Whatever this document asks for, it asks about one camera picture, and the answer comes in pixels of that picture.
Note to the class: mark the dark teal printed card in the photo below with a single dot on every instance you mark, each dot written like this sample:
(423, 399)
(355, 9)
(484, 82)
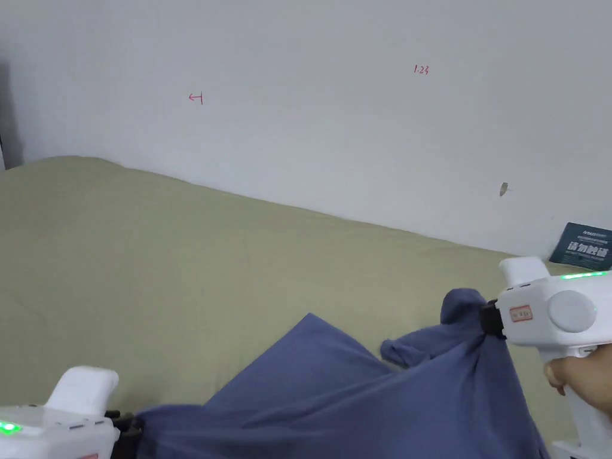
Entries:
(582, 245)

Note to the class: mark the dark blue shirt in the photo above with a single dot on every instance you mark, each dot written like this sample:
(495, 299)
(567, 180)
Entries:
(344, 406)

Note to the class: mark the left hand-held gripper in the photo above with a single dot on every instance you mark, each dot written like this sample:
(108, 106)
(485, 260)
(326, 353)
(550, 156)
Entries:
(57, 430)

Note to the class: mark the person's right hand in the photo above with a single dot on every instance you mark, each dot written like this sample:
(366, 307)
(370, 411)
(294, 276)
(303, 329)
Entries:
(585, 377)

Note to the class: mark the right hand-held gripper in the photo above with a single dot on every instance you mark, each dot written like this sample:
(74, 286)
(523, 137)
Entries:
(540, 311)

